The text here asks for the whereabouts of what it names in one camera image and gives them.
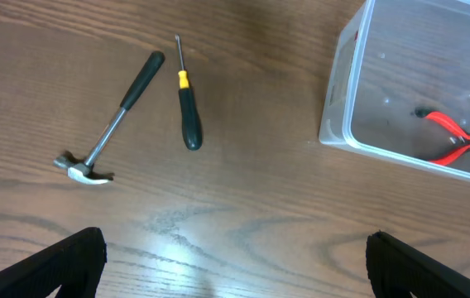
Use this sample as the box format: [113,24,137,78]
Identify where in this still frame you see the red handled pliers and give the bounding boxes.
[414,107,470,166]

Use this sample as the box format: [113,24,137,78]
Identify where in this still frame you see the clear plastic container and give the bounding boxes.
[319,0,470,181]

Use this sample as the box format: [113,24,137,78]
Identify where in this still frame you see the small claw hammer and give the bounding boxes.
[54,50,165,185]

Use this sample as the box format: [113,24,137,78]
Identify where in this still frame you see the black yellow screwdriver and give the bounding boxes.
[175,34,203,151]

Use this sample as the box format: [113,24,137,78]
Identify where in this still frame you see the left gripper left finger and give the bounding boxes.
[0,227,107,298]

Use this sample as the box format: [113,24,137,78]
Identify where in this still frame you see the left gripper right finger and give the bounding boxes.
[366,231,470,298]

